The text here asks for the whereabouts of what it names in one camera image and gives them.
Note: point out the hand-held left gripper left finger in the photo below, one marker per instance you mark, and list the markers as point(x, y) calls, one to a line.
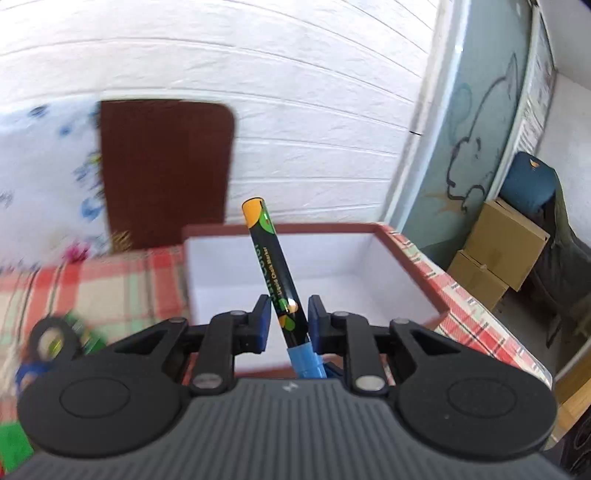
point(261, 323)

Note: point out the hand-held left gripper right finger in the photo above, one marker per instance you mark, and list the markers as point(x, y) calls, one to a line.
point(317, 323)

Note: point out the black marker with blue cap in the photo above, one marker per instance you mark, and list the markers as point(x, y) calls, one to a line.
point(272, 263)

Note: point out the brown cardboard box white inside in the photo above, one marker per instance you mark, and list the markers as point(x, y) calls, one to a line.
point(332, 258)

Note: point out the red plaid tablecloth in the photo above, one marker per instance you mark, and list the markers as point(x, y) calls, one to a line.
point(152, 286)

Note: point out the small cardboard box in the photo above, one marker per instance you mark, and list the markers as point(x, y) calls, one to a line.
point(478, 279)

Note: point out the green tape roll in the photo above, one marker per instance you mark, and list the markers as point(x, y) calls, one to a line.
point(95, 344)

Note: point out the brown headboard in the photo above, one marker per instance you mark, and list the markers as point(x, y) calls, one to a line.
point(161, 175)

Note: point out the large cardboard box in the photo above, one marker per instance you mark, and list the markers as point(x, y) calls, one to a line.
point(508, 244)

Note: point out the black tape roll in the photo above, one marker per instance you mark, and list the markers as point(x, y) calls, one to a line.
point(38, 331)

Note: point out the blue blurry object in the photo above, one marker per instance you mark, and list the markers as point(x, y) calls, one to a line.
point(28, 376)

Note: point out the blue cushion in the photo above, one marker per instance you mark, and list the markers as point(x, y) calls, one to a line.
point(526, 182)

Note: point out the glass panel with line drawing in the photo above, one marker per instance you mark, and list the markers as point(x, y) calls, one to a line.
point(466, 115)

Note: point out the floral white pillow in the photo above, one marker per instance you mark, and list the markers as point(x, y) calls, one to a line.
point(46, 184)

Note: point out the dark green jacket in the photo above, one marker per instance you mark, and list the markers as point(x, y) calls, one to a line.
point(565, 258)

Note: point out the green blurry object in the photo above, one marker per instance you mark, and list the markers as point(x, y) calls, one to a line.
point(14, 447)

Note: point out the white framed board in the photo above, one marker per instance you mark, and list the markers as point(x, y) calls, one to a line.
point(535, 92)

